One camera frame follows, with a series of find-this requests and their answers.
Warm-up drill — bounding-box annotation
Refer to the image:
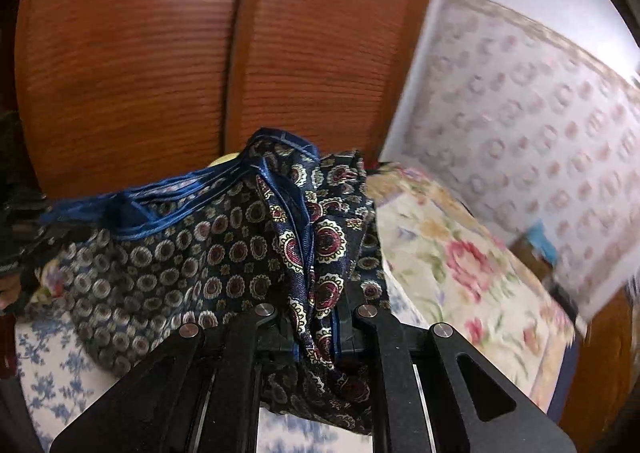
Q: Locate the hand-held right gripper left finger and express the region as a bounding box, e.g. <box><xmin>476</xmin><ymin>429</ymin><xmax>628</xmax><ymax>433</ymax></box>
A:
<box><xmin>50</xmin><ymin>303</ymin><xmax>294</xmax><ymax>453</ymax></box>

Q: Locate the wooden sideboard cabinet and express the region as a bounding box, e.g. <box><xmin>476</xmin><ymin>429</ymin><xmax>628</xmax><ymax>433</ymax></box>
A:
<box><xmin>549</xmin><ymin>283</ymin><xmax>640</xmax><ymax>436</ymax></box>

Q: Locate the navy patterned satin garment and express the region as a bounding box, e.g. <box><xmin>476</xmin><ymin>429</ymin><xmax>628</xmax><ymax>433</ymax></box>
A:
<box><xmin>15</xmin><ymin>128</ymin><xmax>394</xmax><ymax>437</ymax></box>

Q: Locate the wooden louvered wardrobe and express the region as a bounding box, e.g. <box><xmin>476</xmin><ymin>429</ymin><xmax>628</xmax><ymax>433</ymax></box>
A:
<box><xmin>0</xmin><ymin>0</ymin><xmax>442</xmax><ymax>200</ymax></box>

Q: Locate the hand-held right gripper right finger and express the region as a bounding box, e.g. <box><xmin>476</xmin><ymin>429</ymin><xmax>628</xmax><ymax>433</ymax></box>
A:
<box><xmin>332</xmin><ymin>303</ymin><xmax>582</xmax><ymax>453</ymax></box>

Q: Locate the ring patterned sheer curtain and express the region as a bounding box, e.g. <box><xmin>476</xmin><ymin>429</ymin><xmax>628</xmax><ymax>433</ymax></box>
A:
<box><xmin>379</xmin><ymin>0</ymin><xmax>640</xmax><ymax>320</ymax></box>

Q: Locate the white blue floral sheet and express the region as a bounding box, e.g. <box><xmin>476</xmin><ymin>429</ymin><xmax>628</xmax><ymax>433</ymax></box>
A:
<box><xmin>14</xmin><ymin>303</ymin><xmax>377</xmax><ymax>453</ymax></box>

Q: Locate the person's left hand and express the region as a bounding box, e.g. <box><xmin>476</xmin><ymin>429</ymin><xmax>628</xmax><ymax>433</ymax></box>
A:
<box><xmin>0</xmin><ymin>275</ymin><xmax>25</xmax><ymax>316</ymax></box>

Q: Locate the cardboard box with blue cloth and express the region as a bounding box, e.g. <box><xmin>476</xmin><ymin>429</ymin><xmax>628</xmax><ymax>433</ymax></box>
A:
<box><xmin>509</xmin><ymin>220</ymin><xmax>559</xmax><ymax>280</ymax></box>

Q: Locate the cream pink floral bedspread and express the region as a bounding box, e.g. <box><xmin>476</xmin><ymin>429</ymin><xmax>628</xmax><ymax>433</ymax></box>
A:
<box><xmin>364</xmin><ymin>166</ymin><xmax>577</xmax><ymax>410</ymax></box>

